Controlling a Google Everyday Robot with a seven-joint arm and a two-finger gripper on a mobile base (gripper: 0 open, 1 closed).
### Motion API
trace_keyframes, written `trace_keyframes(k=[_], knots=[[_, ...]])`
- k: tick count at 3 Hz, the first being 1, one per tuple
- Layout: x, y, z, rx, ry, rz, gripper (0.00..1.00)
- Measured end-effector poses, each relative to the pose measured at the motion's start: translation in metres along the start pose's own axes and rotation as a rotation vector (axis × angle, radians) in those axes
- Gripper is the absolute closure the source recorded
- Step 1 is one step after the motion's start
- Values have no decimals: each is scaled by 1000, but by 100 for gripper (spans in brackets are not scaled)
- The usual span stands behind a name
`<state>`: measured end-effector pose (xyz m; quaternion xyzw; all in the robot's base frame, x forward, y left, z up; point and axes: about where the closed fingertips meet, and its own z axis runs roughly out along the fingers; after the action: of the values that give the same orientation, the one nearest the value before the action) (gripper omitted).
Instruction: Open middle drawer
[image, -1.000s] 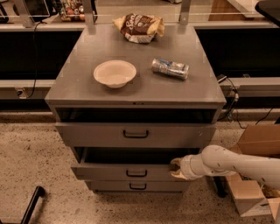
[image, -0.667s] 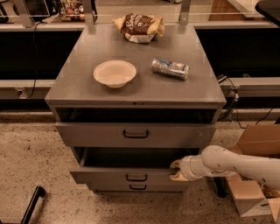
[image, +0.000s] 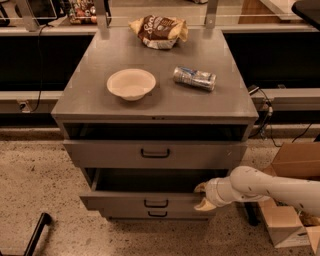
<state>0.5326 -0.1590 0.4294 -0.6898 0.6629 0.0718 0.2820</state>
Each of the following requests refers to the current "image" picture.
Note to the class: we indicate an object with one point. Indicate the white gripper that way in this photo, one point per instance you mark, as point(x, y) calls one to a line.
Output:
point(211, 193)

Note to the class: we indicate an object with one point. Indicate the grey drawer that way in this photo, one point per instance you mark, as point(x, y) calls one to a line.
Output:
point(156, 214)
point(147, 189)
point(155, 154)

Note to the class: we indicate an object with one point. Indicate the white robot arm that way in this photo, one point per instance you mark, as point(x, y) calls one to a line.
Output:
point(247, 184)

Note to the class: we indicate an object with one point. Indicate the grey bottom drawer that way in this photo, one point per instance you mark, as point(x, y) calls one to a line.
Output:
point(156, 214)

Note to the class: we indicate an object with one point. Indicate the grey drawer cabinet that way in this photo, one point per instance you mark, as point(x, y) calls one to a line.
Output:
point(171, 111)

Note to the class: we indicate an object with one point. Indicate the grey top drawer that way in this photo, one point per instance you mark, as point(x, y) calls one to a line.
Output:
point(155, 154)

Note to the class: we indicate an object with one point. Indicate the cardboard box with trash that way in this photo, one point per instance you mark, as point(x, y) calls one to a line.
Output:
point(288, 226)

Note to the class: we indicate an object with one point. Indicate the crushed silver can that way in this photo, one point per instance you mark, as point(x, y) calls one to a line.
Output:
point(195, 78)

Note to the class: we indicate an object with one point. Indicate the white paper bowl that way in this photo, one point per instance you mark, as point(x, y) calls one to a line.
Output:
point(131, 84)

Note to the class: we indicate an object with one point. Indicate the black chair leg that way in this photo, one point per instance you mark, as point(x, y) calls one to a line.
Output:
point(44, 220)

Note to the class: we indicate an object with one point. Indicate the brown chip bag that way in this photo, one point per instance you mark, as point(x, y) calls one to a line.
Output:
point(160, 33)

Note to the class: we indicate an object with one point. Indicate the snack basket in background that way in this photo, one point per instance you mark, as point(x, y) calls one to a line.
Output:
point(82, 12)

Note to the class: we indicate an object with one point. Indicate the dark monitor in background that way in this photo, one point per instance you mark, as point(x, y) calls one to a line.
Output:
point(45, 9)

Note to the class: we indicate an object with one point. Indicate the right metal post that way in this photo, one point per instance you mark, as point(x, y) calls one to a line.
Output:
point(211, 12)

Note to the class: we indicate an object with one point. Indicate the metal post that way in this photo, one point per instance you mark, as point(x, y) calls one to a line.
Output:
point(101, 14)
point(211, 12)

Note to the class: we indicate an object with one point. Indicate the left metal post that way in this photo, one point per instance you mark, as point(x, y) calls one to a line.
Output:
point(101, 14)

